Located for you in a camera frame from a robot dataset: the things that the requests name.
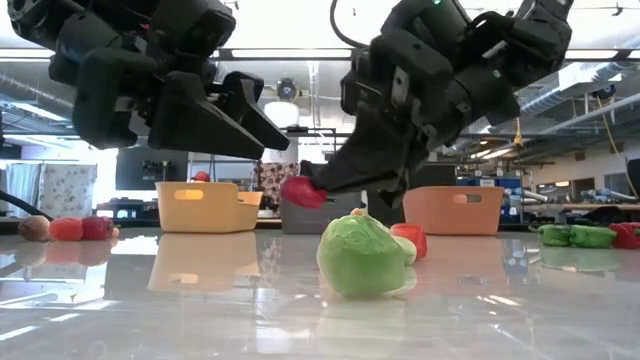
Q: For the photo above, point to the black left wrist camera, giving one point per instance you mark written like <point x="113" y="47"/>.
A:
<point x="195" y="25"/>

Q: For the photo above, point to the yellow plastic basket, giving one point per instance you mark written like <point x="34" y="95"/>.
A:
<point x="210" y="215"/>

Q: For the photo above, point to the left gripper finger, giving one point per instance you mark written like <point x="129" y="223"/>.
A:
<point x="255" y="100"/>
<point x="200" y="125"/>

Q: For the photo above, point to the white curtain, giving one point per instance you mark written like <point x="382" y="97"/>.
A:
<point x="22" y="185"/>

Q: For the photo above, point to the floral curtain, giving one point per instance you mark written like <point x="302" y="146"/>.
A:
<point x="67" y="192"/>

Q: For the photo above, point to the black monitor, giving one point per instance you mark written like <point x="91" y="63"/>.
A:
<point x="135" y="172"/>

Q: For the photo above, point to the wide silver air duct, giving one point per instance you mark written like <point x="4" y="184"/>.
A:
<point x="550" y="100"/>

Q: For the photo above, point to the green lettuce head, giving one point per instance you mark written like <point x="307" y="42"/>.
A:
<point x="360" y="257"/>

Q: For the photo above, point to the orange plastic basket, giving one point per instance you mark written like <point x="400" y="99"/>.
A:
<point x="450" y="215"/>

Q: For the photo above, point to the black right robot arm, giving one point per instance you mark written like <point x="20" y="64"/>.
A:
<point x="540" y="40"/>

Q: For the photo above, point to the cream garlic bulb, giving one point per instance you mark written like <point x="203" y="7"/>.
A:
<point x="357" y="212"/>

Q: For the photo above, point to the wooden workbench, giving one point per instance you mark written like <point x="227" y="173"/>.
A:
<point x="575" y="206"/>

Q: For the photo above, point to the grey plastic basket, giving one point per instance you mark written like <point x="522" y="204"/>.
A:
<point x="310" y="220"/>

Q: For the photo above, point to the person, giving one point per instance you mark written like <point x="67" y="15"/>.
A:
<point x="201" y="176"/>

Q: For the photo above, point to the green bell pepper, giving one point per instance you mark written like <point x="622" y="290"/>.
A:
<point x="554" y="235"/>
<point x="592" y="236"/>

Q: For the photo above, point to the long ceiling light bar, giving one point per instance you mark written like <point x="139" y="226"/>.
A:
<point x="290" y="53"/>

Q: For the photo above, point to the blue cabinet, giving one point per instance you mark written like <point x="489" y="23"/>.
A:
<point x="512" y="195"/>

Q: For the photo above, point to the small red vegetable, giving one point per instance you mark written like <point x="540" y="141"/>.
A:
<point x="300" y="192"/>

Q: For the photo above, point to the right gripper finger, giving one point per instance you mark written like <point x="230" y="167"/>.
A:
<point x="406" y="190"/>
<point x="370" y="160"/>

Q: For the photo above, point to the round black ceiling device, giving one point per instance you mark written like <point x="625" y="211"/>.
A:
<point x="287" y="90"/>

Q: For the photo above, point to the pale green vegetable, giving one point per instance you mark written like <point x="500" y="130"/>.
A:
<point x="409" y="250"/>

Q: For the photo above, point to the brown onion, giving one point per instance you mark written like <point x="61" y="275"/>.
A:
<point x="34" y="228"/>

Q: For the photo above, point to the brown polka dot cloth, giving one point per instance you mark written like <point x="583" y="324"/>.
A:
<point x="270" y="182"/>

